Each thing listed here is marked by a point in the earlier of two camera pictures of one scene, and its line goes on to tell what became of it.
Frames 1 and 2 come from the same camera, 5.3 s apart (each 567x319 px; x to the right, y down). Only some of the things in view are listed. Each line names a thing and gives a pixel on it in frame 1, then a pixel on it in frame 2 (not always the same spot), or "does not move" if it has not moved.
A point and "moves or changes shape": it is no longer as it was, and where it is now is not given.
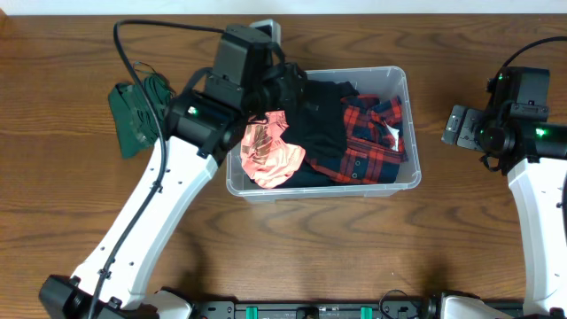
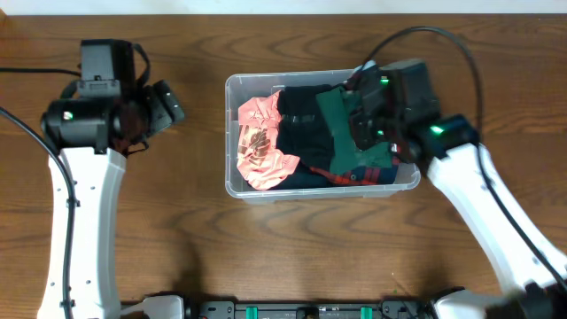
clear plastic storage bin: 390,81 does not move
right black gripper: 469,136 → 363,120
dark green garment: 135,123 moves or changes shape
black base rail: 324,308 does not move
